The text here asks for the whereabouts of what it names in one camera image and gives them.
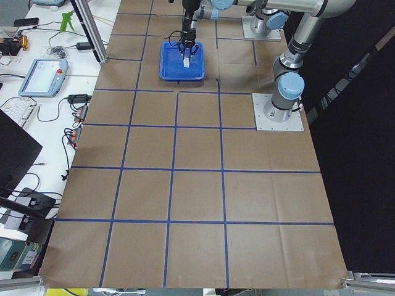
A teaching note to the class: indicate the teach pendant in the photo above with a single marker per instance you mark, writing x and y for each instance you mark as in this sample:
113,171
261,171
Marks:
44,78

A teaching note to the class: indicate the aluminium frame post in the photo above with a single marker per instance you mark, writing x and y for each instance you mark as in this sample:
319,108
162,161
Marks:
89,26

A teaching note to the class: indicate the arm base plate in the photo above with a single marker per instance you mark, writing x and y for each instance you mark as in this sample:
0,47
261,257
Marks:
269,118
256,29

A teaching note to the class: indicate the white keyboard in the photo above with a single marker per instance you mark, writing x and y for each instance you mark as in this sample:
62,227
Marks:
20,110

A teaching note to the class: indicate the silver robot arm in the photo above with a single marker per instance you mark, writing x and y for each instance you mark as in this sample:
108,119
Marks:
289,84
274,18

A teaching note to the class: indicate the black smartphone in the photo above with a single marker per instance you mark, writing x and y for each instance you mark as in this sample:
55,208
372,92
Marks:
23,22

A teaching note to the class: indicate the green handled reacher grabber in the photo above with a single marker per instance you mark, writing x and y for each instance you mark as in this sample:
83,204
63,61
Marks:
66,21

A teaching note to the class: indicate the black monitor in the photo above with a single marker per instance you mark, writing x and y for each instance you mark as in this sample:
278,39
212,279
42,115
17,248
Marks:
19,150

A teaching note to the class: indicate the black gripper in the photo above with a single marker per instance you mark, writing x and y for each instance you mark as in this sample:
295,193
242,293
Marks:
188,31

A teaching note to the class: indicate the blue plastic tray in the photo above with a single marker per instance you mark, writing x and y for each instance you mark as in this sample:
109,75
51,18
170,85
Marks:
172,64

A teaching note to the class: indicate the black power adapter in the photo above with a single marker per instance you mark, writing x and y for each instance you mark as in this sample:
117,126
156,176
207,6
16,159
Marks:
83,46

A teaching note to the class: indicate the white block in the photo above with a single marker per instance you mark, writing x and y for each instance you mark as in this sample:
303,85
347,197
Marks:
186,62

